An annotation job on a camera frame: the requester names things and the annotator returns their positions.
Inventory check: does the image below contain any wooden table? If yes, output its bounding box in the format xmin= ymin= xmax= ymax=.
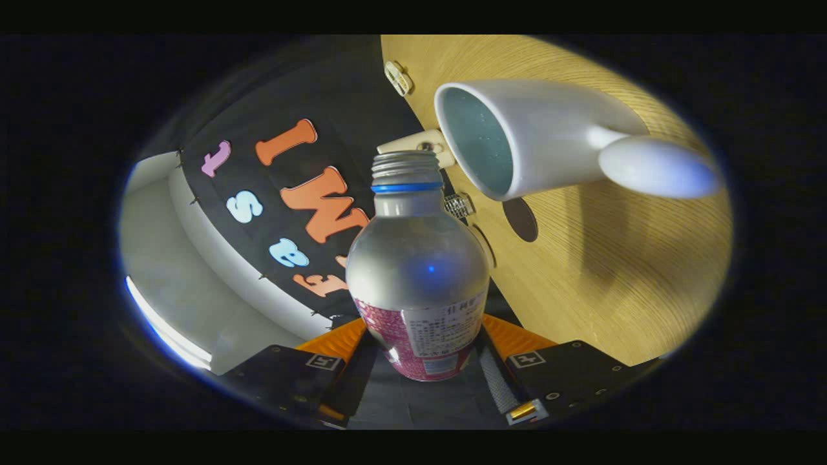
xmin=381 ymin=35 xmax=734 ymax=367

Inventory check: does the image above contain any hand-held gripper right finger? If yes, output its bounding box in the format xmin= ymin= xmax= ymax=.
xmin=475 ymin=313 xmax=666 ymax=425

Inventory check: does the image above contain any white round plate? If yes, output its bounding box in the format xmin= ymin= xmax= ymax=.
xmin=470 ymin=223 xmax=497 ymax=269

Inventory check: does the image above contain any white divided snack tray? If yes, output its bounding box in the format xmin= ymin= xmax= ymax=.
xmin=384 ymin=60 xmax=414 ymax=97

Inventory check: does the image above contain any small wire basket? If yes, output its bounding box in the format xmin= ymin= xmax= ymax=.
xmin=443 ymin=192 xmax=476 ymax=219

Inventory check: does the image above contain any dark round coaster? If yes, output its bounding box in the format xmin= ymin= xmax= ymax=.
xmin=503 ymin=197 xmax=539 ymax=243

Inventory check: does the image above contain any black backdrop cloth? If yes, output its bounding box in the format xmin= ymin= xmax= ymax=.
xmin=136 ymin=35 xmax=666 ymax=430

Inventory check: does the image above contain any silver juice bottle red label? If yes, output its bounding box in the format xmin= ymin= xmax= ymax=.
xmin=346 ymin=150 xmax=491 ymax=382

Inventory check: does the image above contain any white cup blue inside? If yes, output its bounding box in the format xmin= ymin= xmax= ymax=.
xmin=434 ymin=79 xmax=721 ymax=202

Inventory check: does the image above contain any white toaster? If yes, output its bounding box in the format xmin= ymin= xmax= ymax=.
xmin=377 ymin=129 xmax=457 ymax=170

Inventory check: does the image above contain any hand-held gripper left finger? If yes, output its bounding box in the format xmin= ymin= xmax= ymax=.
xmin=223 ymin=316 xmax=379 ymax=428

